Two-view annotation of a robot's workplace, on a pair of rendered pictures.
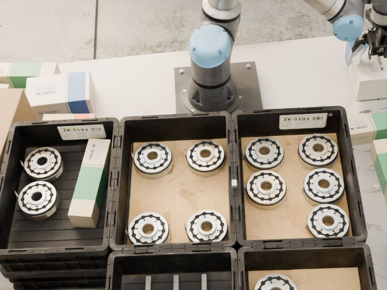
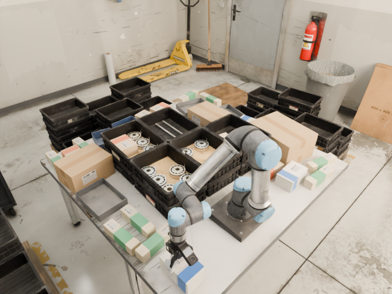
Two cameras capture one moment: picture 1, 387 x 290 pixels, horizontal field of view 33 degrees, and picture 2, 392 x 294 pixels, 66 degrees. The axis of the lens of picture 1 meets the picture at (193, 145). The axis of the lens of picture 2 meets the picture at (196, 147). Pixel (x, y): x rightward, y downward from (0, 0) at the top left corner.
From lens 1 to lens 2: 226 cm
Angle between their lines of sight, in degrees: 81
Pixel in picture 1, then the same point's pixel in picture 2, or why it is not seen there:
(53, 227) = not seen: hidden behind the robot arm
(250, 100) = (221, 216)
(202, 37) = (248, 181)
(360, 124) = (165, 230)
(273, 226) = (167, 166)
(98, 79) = (294, 196)
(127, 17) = not seen: outside the picture
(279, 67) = (231, 251)
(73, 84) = (290, 175)
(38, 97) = (293, 165)
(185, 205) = (199, 158)
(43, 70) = (311, 178)
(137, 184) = not seen: hidden behind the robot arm
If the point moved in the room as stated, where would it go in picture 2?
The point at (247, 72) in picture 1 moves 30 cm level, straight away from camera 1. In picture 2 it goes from (238, 229) to (282, 268)
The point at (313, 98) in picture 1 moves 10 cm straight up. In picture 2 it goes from (200, 244) to (200, 232)
